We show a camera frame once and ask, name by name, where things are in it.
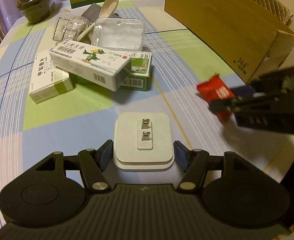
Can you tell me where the red snack packet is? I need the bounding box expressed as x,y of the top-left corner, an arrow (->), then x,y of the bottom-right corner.
196,73 -> 238,124

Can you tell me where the white power adapter plug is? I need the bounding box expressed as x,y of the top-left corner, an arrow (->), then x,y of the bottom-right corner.
113,112 -> 175,171

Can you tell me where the white green medicine box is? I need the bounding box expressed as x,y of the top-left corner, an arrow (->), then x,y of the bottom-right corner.
29,50 -> 74,104

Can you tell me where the white blue medicine box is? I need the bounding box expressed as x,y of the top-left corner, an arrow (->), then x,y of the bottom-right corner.
49,40 -> 131,92

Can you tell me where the clear plastic case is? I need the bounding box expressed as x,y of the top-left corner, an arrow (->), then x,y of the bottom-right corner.
90,18 -> 145,51

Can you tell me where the crinkled clear plastic bag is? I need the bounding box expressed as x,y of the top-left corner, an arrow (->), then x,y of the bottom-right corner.
52,9 -> 93,42

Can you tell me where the white plastic spoon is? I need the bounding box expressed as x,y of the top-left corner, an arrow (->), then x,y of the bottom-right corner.
76,0 -> 119,41

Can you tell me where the checkered tablecloth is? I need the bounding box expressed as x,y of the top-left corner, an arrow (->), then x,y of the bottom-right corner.
0,0 -> 294,228

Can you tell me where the brown cardboard box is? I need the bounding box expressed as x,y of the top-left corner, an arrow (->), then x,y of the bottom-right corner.
164,0 -> 294,82

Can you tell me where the silver foil pouch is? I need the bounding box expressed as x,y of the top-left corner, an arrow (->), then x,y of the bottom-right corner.
81,3 -> 107,22

